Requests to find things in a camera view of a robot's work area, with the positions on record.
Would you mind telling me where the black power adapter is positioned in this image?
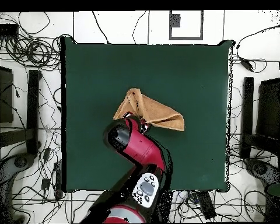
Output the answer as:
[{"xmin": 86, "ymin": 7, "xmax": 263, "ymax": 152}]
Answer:
[{"xmin": 240, "ymin": 58, "xmax": 254, "ymax": 72}]

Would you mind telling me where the black cabinet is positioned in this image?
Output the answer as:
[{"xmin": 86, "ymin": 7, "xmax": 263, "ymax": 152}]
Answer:
[
  {"xmin": 256, "ymin": 78, "xmax": 280, "ymax": 141},
  {"xmin": 0, "ymin": 64, "xmax": 15, "ymax": 124}
]

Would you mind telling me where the thin black cable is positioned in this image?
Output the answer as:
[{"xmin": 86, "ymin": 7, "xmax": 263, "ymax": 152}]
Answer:
[
  {"xmin": 92, "ymin": 10, "xmax": 111, "ymax": 44},
  {"xmin": 132, "ymin": 10, "xmax": 147, "ymax": 44}
]

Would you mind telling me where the tan terry towel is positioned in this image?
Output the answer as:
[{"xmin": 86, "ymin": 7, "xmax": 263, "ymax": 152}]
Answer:
[{"xmin": 113, "ymin": 87, "xmax": 186, "ymax": 132}]

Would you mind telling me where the flat black box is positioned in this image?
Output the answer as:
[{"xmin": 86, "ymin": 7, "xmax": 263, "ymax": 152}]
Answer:
[{"xmin": 0, "ymin": 23, "xmax": 19, "ymax": 36}]

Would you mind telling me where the black cable coil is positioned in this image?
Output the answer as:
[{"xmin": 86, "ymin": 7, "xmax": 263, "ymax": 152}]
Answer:
[{"xmin": 4, "ymin": 34, "xmax": 61, "ymax": 71}]

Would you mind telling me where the long black power strip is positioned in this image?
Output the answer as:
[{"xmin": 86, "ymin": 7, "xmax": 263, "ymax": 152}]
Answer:
[{"xmin": 197, "ymin": 191, "xmax": 217, "ymax": 220}]

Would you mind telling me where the grey rectangular frame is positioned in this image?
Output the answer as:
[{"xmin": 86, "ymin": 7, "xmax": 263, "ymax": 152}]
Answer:
[{"xmin": 169, "ymin": 10, "xmax": 204, "ymax": 41}]

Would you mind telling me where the black stand frame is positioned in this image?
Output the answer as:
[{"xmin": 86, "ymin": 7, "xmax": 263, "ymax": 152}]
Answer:
[
  {"xmin": 239, "ymin": 76, "xmax": 280, "ymax": 159},
  {"xmin": 0, "ymin": 69, "xmax": 41, "ymax": 156}
]

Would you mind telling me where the grey stand base black knob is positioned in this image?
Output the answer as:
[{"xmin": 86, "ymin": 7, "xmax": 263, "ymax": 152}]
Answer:
[
  {"xmin": 0, "ymin": 152, "xmax": 36, "ymax": 223},
  {"xmin": 243, "ymin": 157, "xmax": 280, "ymax": 187}
]

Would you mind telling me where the dark green tablecloth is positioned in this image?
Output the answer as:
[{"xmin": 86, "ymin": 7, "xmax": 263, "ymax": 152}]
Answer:
[{"xmin": 60, "ymin": 37, "xmax": 235, "ymax": 193}]

